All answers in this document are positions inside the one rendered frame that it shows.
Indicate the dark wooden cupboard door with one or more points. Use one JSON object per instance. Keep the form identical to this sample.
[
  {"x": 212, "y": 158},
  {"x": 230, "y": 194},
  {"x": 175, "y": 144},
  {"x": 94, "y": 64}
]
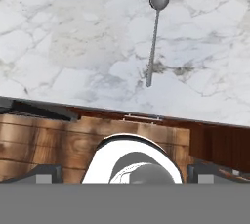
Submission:
[{"x": 221, "y": 146}]

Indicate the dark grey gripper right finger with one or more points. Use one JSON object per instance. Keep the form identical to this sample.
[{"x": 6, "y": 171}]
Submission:
[{"x": 201, "y": 171}]

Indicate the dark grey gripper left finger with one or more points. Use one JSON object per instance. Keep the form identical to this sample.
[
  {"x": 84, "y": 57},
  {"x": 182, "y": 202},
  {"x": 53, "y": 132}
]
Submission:
[{"x": 49, "y": 171}]

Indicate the light wooden drawer front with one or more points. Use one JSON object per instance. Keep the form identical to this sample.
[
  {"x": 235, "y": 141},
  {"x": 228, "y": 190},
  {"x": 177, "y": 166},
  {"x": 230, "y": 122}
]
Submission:
[{"x": 49, "y": 140}]

